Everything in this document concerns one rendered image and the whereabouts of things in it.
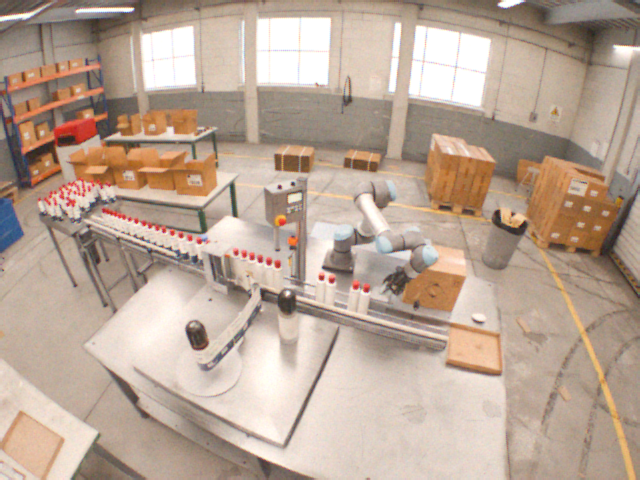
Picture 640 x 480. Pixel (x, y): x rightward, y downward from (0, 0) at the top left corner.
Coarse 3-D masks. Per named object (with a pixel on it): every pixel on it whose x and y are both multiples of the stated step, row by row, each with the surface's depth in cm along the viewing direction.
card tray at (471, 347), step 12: (456, 324) 158; (456, 336) 154; (468, 336) 154; (480, 336) 153; (492, 336) 153; (456, 348) 147; (468, 348) 147; (480, 348) 146; (492, 348) 146; (456, 360) 137; (468, 360) 140; (480, 360) 140; (492, 360) 139; (492, 372) 133
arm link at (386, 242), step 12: (360, 192) 152; (372, 192) 155; (360, 204) 150; (372, 204) 147; (372, 216) 141; (372, 228) 139; (384, 228) 134; (384, 240) 128; (396, 240) 129; (384, 252) 129
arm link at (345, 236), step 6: (336, 228) 193; (342, 228) 192; (348, 228) 192; (354, 228) 194; (336, 234) 190; (342, 234) 188; (348, 234) 188; (354, 234) 191; (336, 240) 192; (342, 240) 190; (348, 240) 190; (354, 240) 192; (336, 246) 194; (342, 246) 192; (348, 246) 193
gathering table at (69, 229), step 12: (96, 204) 252; (120, 204) 255; (48, 216) 232; (84, 216) 233; (96, 216) 234; (48, 228) 235; (60, 228) 213; (72, 228) 216; (60, 252) 253; (84, 264) 231; (72, 276) 272; (96, 288) 247
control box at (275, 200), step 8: (272, 184) 148; (288, 184) 148; (296, 184) 149; (264, 192) 147; (272, 192) 141; (280, 192) 142; (288, 192) 144; (264, 200) 150; (272, 200) 142; (280, 200) 144; (272, 208) 145; (280, 208) 146; (272, 216) 147; (280, 216) 148; (288, 216) 151; (296, 216) 154; (272, 224) 150
